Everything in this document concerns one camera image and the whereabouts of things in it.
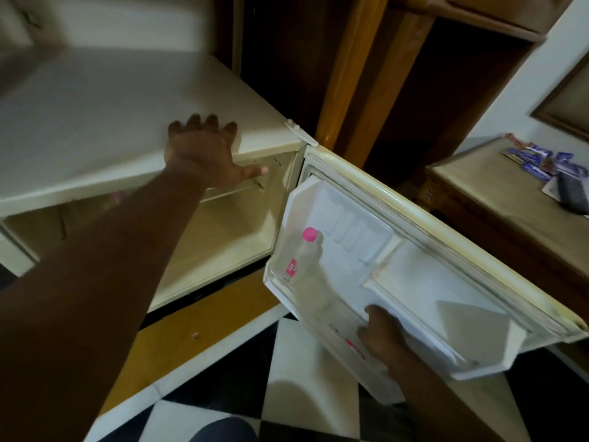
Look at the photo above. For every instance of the brown wooden cabinet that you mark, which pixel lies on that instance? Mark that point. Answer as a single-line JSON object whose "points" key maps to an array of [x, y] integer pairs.
{"points": [[414, 87]]}

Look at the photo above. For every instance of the clear bottle with pink cap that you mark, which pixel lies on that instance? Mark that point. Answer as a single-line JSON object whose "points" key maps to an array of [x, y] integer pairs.
{"points": [[303, 266]]}

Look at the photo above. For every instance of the white mini fridge body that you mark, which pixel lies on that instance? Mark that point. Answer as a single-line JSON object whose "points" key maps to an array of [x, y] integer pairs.
{"points": [[115, 119]]}

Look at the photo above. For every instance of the person's right hand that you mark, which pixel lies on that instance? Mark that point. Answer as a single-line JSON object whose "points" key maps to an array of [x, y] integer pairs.
{"points": [[382, 338]]}

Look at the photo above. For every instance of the wooden wall frame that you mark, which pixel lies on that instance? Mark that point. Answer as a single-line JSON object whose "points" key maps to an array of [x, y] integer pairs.
{"points": [[568, 103]]}

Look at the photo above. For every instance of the white fridge door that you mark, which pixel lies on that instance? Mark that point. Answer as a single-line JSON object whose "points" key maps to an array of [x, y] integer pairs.
{"points": [[428, 280]]}

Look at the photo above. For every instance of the person's left thumb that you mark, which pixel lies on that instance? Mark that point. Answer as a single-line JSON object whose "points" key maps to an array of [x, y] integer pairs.
{"points": [[252, 170]]}

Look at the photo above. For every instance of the person's left hand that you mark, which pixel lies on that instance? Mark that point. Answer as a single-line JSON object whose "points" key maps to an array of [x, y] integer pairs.
{"points": [[202, 154]]}

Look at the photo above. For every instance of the pile of blue sachets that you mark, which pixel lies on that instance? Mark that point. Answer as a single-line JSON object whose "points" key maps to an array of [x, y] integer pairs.
{"points": [[538, 163]]}

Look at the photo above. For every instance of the yellow wooden fridge base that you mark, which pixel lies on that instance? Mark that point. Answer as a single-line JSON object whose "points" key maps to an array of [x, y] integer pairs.
{"points": [[198, 331]]}

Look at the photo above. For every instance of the person's left forearm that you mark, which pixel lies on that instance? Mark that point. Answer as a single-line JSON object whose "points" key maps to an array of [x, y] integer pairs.
{"points": [[83, 294]]}

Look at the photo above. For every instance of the black remote control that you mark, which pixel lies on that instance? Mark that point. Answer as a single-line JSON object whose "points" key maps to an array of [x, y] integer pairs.
{"points": [[573, 192]]}

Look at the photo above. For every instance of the person's left little finger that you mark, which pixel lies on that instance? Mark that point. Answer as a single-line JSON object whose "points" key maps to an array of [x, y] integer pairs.
{"points": [[175, 128]]}

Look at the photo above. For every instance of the white paper sheet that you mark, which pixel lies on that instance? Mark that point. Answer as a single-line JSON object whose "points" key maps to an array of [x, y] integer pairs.
{"points": [[551, 188]]}

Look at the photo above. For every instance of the person's leg in dark trousers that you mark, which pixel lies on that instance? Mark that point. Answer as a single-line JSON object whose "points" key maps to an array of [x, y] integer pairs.
{"points": [[225, 431]]}

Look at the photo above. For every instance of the person's left middle finger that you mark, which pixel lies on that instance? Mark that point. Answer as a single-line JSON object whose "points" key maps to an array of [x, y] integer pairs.
{"points": [[211, 122]]}

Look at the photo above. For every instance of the wooden side table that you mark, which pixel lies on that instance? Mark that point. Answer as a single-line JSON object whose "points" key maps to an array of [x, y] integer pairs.
{"points": [[506, 211]]}

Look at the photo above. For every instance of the person's right forearm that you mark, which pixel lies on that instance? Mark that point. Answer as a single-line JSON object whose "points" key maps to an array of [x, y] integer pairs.
{"points": [[437, 405]]}

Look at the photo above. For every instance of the white fridge door hinge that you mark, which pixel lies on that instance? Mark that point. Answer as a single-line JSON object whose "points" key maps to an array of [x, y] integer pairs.
{"points": [[300, 132]]}

